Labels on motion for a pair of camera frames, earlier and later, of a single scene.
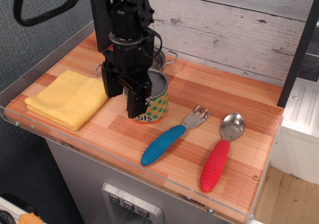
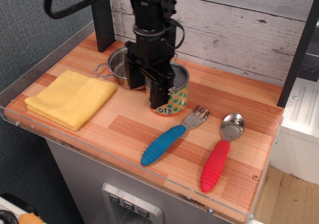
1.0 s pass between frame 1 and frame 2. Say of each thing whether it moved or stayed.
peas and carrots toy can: moved
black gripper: moved
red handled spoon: stayed
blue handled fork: stayed
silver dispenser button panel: stayed
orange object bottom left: stayed
